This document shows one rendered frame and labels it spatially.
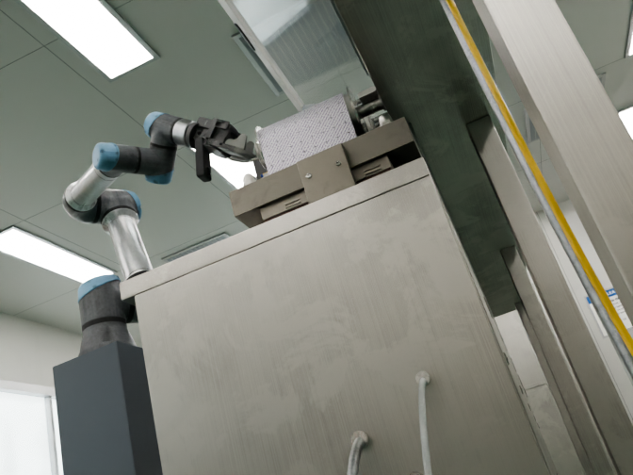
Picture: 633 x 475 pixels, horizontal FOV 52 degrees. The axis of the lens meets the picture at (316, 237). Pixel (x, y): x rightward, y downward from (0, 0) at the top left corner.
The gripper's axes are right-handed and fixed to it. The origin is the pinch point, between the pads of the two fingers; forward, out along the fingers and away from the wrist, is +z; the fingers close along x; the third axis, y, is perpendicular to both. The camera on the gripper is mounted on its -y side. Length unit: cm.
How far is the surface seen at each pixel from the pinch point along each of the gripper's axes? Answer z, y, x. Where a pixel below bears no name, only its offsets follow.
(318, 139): 18.4, 8.0, -4.4
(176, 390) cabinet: 26, -56, -30
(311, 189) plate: 33.2, -10.7, -26.1
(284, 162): 12.0, 0.1, -4.4
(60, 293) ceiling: -327, -70, 308
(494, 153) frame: 56, 21, 9
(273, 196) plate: 24.7, -13.8, -24.1
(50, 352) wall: -351, -126, 356
